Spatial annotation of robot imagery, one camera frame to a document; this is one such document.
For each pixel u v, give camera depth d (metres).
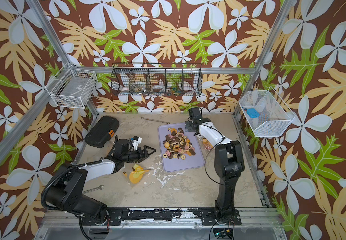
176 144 0.98
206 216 0.73
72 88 0.86
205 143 1.01
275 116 0.77
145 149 0.79
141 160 0.80
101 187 0.84
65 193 0.44
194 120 0.75
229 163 0.52
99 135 0.99
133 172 0.82
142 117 1.18
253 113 0.85
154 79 0.98
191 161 0.94
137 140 0.84
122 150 0.71
